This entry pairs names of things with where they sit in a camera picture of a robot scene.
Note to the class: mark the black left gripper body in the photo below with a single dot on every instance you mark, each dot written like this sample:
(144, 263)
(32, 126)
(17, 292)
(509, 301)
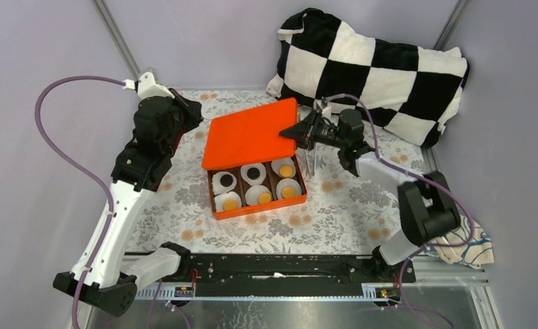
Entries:
(185, 120)

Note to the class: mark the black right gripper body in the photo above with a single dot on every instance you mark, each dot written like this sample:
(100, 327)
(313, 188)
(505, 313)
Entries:
(315, 131)

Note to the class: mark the orange cookie cup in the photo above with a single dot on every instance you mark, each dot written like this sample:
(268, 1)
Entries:
(230, 204)
(288, 192)
(286, 171)
(264, 198)

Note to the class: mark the black cookie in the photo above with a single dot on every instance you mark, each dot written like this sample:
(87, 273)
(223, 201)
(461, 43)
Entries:
(253, 173)
(226, 180)

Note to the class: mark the orange box lid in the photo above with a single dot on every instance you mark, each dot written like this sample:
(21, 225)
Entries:
(250, 136)

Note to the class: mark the orange cookie box base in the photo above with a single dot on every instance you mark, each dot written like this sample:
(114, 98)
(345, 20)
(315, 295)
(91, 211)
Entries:
(270, 182)

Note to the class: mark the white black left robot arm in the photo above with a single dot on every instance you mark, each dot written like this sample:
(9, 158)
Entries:
(98, 278)

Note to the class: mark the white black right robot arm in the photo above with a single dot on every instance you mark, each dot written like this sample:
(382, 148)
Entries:
(426, 209)

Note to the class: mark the white paper cup front right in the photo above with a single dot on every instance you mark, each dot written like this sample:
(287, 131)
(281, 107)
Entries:
(288, 182)

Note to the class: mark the white paper cup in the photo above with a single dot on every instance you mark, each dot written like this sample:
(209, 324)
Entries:
(263, 174)
(219, 199)
(288, 182)
(217, 188)
(276, 164)
(253, 192)

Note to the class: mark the white paper cup back right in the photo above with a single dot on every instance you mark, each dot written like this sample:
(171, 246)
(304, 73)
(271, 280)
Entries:
(276, 164)

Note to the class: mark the floral table mat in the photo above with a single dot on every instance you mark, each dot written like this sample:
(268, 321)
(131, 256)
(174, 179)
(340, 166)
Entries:
(342, 214)

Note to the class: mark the white paper cup back middle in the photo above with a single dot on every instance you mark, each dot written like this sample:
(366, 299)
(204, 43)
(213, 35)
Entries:
(263, 174)

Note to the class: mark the white paper cup front middle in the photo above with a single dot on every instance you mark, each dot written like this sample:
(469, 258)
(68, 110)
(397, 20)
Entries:
(253, 192)

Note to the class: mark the white paper cup back left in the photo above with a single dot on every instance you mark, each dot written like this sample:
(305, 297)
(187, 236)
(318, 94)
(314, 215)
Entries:
(217, 188)

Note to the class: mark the white paper cup front left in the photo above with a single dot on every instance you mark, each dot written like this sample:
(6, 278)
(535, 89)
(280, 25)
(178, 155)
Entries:
(219, 199)

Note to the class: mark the black white checkered blanket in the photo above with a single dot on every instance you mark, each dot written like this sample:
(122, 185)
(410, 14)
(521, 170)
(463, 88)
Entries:
(407, 90)

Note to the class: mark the beige blue patterned cloth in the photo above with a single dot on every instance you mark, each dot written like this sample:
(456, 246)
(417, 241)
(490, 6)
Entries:
(477, 252)

